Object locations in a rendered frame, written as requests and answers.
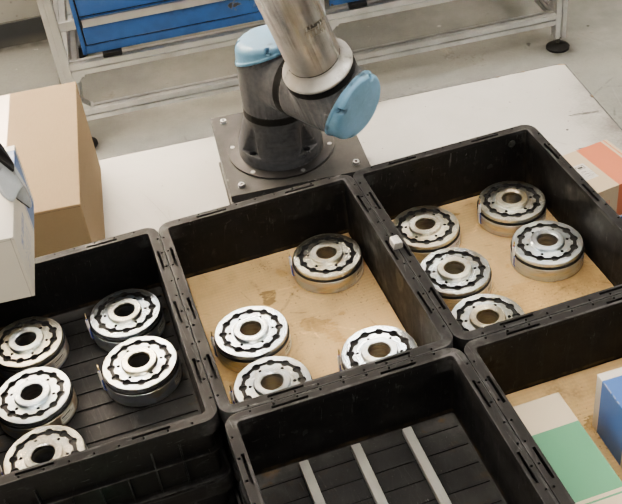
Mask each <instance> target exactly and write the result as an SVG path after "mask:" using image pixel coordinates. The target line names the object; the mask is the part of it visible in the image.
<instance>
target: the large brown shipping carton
mask: <svg viewBox="0 0 622 504"><path fill-rule="evenodd" d="M0 143H1V144H2V145H3V147H8V146H13V145H15V147H16V150H17V153H18V156H19V159H20V162H21V165H22V168H23V170H24V173H25V176H26V179H27V182H28V185H29V188H30V191H31V194H32V197H33V199H34V252H35V258H37V257H41V256H45V255H48V254H52V253H56V252H59V251H63V250H66V249H70V248H74V247H77V246H81V245H85V244H88V243H92V242H96V241H99V240H103V239H105V225H104V210H103V195H102V180H101V168H100V164H99V161H98V157H97V154H96V150H95V147H94V143H93V140H92V136H91V132H90V129H89V125H88V122H87V118H86V115H85V111H84V108H83V104H82V101H81V97H80V94H79V90H78V87H77V83H76V82H70V83H64V84H59V85H54V86H49V87H43V88H38V89H33V90H28V91H22V92H17V93H12V94H6V95H1V96H0Z"/></svg>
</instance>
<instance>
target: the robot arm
mask: <svg viewBox="0 0 622 504"><path fill-rule="evenodd" d="M254 1H255V3H256V5H257V7H258V9H259V11H260V13H261V15H262V17H263V19H264V21H265V23H266V25H262V26H259V27H256V28H254V29H251V30H249V31H248V32H246V33H244V34H243V35H242V36H241V37H240V38H239V39H238V40H237V42H236V44H235V58H236V60H235V66H236V67H237V73H238V80H239V87H240V94H241V100H242V107H243V114H244V115H243V120H242V124H241V129H240V133H239V138H238V147H239V154H240V157H241V158H242V160H243V161H244V162H245V163H247V164H248V165H250V166H252V167H254V168H257V169H260V170H265V171H286V170H291V169H295V168H298V167H301V166H303V165H305V164H307V163H309V162H311V161H312V160H313V159H315V158H316V157H317V156H318V155H319V153H320V152H321V150H322V147H323V139H322V132H321V131H323V132H325V134H326V135H328V136H334V137H337V138H339V139H348V138H352V137H354V136H355V135H357V134H358V133H360V132H361V131H362V130H363V129H364V128H365V127H366V125H367V124H368V123H369V121H370V120H371V118H372V116H373V115H374V113H375V110H376V108H377V105H378V102H379V98H380V91H381V88H380V82H379V79H378V78H377V76H376V75H374V74H372V73H371V71H369V70H363V69H361V68H360V67H359V66H358V65H357V62H356V60H355V58H354V55H353V53H352V51H351V49H350V47H349V46H348V44H347V43H346V42H345V41H343V40H341V39H339V38H336V37H335V35H334V33H333V31H332V28H331V26H330V24H329V22H328V19H327V17H326V15H325V12H324V10H323V8H322V5H321V3H320V1H319V0H254ZM0 193H1V195H2V196H3V197H4V198H6V199H7V200H9V201H11V202H14V201H15V199H17V200H18V201H20V202H21V203H22V204H24V205H25V206H27V207H28V208H31V207H32V202H31V198H30V194H29V191H28V189H27V186H26V184H25V182H24V181H23V179H22V177H21V175H20V173H19V172H18V170H17V169H16V167H15V165H14V163H13V161H12V160H11V158H10V156H9V155H8V153H7V152H6V150H5V149H4V147H3V145H2V144H1V143H0Z"/></svg>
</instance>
